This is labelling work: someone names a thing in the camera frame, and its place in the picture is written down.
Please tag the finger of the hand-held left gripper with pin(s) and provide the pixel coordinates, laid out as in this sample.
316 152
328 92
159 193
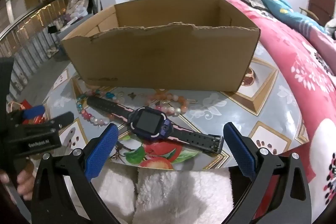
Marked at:
60 120
34 111

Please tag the black purple smart watch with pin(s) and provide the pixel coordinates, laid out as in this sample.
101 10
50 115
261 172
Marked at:
147 120

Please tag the red floral blanket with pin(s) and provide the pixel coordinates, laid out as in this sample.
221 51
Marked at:
296 66

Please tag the fruit print tablecloth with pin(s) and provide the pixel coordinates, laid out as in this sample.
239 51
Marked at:
210 106

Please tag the red bag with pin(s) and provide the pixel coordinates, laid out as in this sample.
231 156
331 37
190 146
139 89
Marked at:
26 106

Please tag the light slippers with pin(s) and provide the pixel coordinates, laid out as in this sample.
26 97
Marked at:
52 53

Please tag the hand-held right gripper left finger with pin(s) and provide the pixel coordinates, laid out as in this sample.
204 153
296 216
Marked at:
102 153

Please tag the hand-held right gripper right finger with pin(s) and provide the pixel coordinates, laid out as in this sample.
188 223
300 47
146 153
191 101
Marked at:
240 150

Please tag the brown sliding door wardrobe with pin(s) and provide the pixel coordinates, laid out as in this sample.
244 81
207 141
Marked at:
29 16

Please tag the white fluffy clothing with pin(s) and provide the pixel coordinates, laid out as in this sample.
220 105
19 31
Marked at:
170 195

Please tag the pile of clothes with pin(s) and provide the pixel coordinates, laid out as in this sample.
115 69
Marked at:
78 6

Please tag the teal patterned pillow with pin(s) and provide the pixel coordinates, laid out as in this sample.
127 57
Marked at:
288 14

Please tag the brown cardboard box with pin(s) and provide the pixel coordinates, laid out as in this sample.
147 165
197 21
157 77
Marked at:
162 56

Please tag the person's left hand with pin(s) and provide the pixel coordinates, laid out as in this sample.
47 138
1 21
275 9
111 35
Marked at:
23 179

